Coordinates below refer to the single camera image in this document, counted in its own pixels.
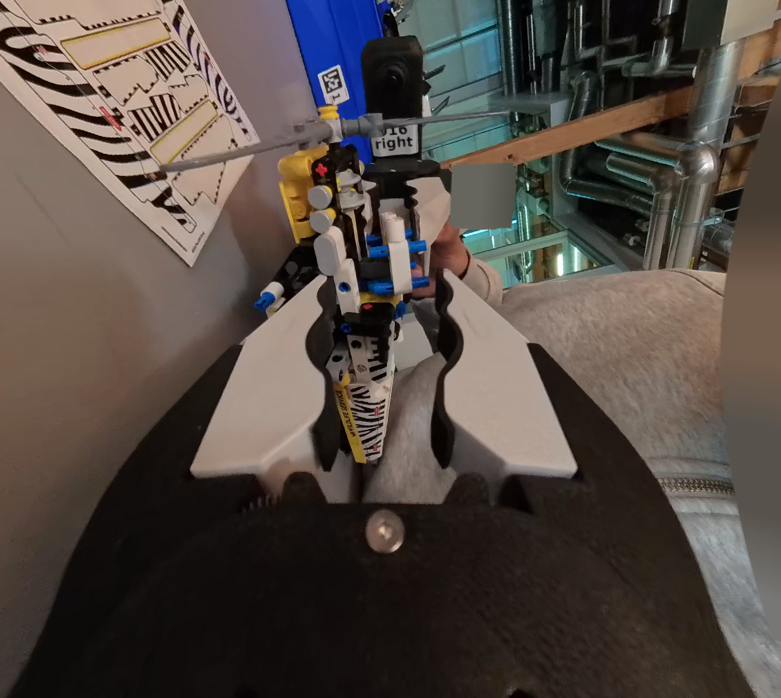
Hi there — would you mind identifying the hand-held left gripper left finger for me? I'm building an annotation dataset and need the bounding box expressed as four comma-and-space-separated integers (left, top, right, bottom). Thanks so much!
190, 274, 343, 477

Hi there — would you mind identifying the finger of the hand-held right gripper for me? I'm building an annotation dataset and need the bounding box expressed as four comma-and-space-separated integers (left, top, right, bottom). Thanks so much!
389, 168, 454, 252

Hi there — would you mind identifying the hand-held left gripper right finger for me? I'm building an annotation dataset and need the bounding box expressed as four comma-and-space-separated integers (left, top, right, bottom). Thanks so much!
430, 269, 579, 482

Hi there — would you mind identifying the zebra striped lego helicopter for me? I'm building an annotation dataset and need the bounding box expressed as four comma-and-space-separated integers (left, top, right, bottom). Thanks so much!
160, 105, 513, 465

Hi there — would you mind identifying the person's right forearm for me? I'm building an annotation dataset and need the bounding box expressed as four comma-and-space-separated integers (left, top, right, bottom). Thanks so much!
462, 256, 506, 311

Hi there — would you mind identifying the person's right hand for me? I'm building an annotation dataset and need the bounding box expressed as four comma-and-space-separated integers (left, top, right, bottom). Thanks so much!
410, 222, 472, 301

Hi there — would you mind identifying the blue plastic bin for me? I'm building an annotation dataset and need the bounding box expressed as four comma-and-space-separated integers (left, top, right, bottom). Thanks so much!
281, 0, 391, 107

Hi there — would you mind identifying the wooden ceiling beam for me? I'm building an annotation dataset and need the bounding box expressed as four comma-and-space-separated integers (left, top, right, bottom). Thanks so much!
441, 29, 781, 169

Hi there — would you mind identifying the zebra pattern sticker sheet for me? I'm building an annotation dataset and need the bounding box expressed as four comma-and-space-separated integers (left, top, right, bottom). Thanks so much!
0, 0, 262, 268

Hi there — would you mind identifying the silver ventilation duct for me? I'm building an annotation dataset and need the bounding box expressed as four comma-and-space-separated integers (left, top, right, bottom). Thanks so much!
561, 136, 724, 273

